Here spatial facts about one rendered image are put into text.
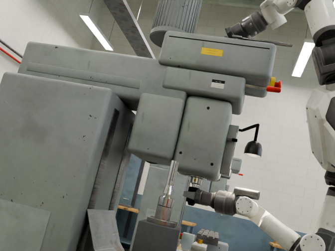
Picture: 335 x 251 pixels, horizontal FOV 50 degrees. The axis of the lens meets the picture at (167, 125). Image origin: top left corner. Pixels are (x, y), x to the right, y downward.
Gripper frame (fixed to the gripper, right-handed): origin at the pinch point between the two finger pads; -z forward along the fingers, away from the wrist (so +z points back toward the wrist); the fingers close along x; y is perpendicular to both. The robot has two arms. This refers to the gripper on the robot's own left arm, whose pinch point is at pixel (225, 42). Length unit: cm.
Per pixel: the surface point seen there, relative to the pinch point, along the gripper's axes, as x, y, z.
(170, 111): -17.0, -29.9, -26.6
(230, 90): -7.7, -28.8, -3.3
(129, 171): 482, 222, -434
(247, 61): -6.7, -19.7, 7.2
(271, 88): -0.2, -32.6, 10.5
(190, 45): -17.1, -5.8, -9.8
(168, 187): -39, -68, -22
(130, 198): 489, 164, -451
